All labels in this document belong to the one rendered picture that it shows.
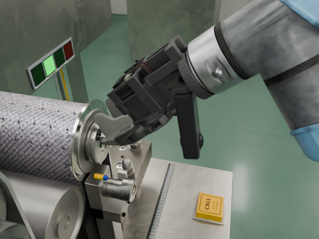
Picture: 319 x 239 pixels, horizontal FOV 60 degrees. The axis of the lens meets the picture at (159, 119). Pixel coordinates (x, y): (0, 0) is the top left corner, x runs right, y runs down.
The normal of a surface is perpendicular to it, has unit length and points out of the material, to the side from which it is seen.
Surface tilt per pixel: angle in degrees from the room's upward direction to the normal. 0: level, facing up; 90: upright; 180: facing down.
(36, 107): 9
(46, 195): 3
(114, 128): 90
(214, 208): 0
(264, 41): 82
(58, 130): 41
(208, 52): 60
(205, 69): 77
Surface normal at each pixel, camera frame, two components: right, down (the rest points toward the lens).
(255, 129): 0.00, -0.79
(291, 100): -0.74, 0.43
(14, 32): 0.97, 0.15
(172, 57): -0.24, 0.59
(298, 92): -0.58, 0.35
